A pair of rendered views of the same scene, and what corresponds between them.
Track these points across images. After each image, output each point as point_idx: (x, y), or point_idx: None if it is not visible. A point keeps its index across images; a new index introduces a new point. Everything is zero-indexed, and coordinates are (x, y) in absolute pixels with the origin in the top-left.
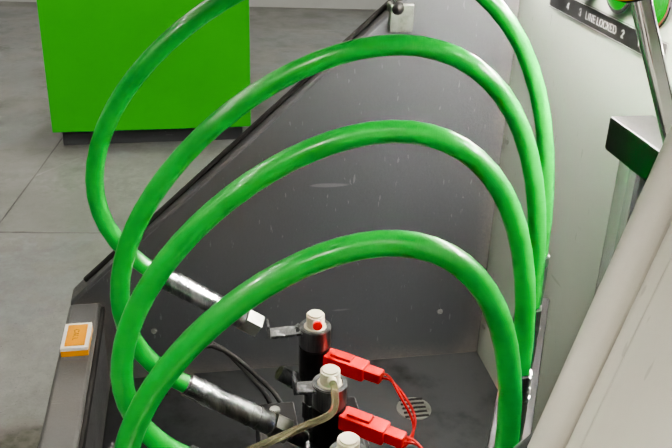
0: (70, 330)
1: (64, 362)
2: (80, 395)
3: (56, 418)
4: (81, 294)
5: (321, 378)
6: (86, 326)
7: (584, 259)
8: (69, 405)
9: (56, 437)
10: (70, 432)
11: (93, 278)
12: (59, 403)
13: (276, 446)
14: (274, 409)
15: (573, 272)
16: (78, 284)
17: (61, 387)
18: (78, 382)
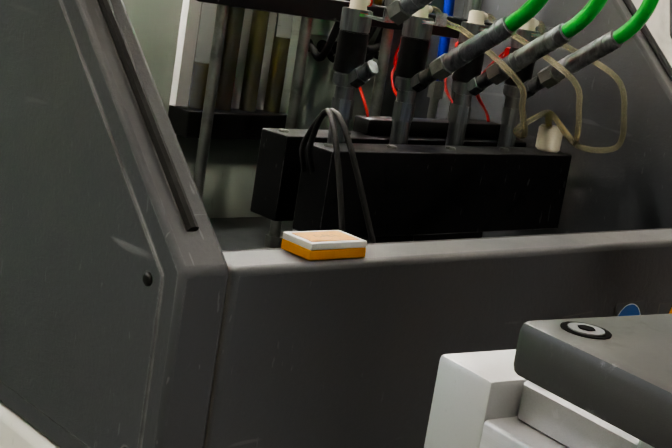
0: (323, 238)
1: (369, 256)
2: (408, 243)
3: (459, 248)
4: (219, 245)
5: (428, 11)
6: (298, 232)
7: None
8: (431, 246)
9: (481, 246)
10: (463, 241)
11: (199, 212)
12: (437, 250)
13: (373, 148)
14: (331, 144)
15: None
16: (185, 256)
17: (413, 252)
18: (390, 246)
